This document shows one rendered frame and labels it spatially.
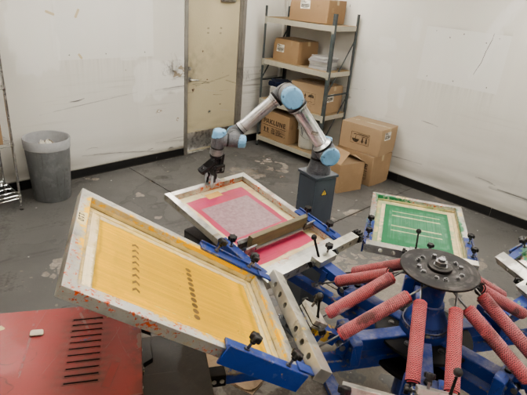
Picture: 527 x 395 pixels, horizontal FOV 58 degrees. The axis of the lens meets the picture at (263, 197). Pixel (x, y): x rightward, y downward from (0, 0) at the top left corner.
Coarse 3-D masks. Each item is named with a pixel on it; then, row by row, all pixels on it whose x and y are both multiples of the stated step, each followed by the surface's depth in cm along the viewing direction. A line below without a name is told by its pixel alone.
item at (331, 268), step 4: (328, 264) 224; (332, 264) 225; (316, 268) 226; (320, 268) 224; (324, 268) 222; (328, 268) 222; (332, 268) 222; (336, 268) 223; (320, 272) 225; (328, 272) 221; (332, 272) 220; (336, 272) 221; (340, 272) 221; (328, 276) 222; (332, 276) 220; (332, 280) 220
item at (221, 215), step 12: (192, 204) 262; (204, 204) 265; (216, 204) 267; (204, 216) 254; (216, 216) 256; (228, 216) 258; (240, 216) 261; (216, 228) 247; (228, 228) 249; (240, 228) 251; (252, 228) 253; (264, 252) 237; (276, 252) 239
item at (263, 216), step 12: (228, 192) 280; (240, 192) 283; (228, 204) 269; (240, 204) 272; (252, 204) 274; (264, 204) 277; (252, 216) 263; (264, 216) 265; (276, 216) 268; (264, 228) 255; (288, 240) 250; (300, 240) 252; (312, 240) 254
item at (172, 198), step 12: (228, 180) 286; (240, 180) 294; (252, 180) 291; (180, 192) 264; (192, 192) 269; (264, 192) 282; (180, 204) 254; (276, 204) 278; (288, 204) 275; (192, 216) 246; (204, 228) 240; (312, 228) 261; (216, 240) 234; (324, 240) 250; (300, 252) 237; (276, 264) 225
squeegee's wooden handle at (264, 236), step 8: (304, 216) 253; (280, 224) 242; (288, 224) 244; (296, 224) 250; (264, 232) 234; (272, 232) 237; (280, 232) 243; (288, 232) 248; (248, 240) 231; (256, 240) 231; (264, 240) 236
